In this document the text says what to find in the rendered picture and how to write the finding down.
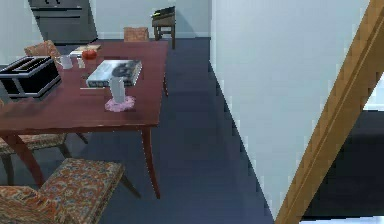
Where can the white cup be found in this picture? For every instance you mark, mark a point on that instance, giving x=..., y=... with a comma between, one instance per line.
x=117, y=89

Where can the pink doily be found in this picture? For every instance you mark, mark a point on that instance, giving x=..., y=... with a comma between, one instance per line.
x=111, y=106

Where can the grey book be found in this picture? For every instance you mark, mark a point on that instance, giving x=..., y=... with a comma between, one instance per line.
x=115, y=72

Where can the dark brown side table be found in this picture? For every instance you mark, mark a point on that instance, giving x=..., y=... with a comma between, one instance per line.
x=165, y=21

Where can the patterned orange chair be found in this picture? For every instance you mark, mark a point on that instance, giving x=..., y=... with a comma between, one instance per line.
x=136, y=34
x=33, y=141
x=42, y=48
x=76, y=188

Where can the dark red wooden table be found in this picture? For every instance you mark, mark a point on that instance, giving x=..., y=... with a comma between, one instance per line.
x=76, y=110

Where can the small white shaker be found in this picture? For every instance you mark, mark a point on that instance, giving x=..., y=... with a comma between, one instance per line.
x=81, y=62

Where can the white plate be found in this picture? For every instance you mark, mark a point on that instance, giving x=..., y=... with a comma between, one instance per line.
x=85, y=49

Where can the white mug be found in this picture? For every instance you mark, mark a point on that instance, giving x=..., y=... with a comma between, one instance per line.
x=66, y=62

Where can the black toaster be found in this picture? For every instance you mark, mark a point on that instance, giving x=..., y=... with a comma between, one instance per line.
x=28, y=76

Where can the brown wooden door frame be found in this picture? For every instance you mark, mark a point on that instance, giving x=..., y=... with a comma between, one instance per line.
x=336, y=126

